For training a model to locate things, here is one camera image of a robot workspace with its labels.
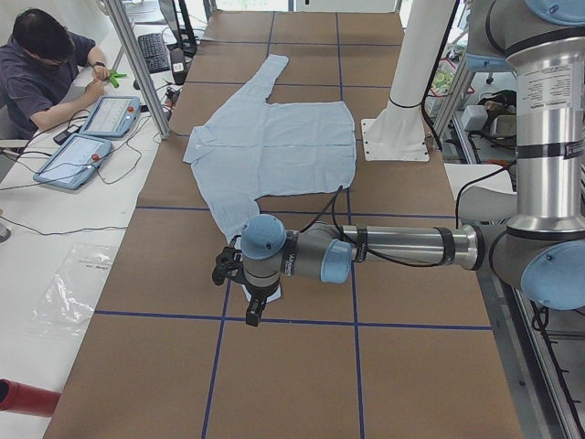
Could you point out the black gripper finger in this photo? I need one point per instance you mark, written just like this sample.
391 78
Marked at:
255 309

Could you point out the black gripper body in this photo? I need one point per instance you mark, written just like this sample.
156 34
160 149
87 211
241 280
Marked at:
261 292

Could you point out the light blue button shirt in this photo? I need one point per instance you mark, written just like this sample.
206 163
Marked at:
249 149

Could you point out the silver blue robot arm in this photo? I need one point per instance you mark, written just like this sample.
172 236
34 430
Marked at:
531 237

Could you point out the clear plastic bag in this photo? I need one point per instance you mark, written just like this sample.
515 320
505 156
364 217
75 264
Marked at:
64 311

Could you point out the lower blue teach pendant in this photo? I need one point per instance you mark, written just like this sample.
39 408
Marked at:
72 165

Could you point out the blue teach pendant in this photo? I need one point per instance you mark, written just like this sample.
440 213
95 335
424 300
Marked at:
72 165
112 117

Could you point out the upper blue teach pendant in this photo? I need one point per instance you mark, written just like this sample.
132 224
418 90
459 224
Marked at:
112 117

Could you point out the white chair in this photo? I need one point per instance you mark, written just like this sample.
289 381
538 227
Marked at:
490 199

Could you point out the red cylinder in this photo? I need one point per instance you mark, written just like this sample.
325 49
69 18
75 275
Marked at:
25 399

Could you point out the green plastic toy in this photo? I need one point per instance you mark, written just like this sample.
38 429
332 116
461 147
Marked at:
114 77

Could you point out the black keyboard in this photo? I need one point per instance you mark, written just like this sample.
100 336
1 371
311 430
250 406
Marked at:
154 52

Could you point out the seated person in navy shirt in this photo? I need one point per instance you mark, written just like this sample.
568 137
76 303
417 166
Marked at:
39 63

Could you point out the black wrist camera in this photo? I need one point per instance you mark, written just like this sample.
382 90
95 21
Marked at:
228 266

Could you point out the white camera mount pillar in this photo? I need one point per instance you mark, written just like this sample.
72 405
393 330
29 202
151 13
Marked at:
398 134

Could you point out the aluminium frame post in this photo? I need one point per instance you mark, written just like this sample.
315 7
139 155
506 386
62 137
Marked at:
124 30

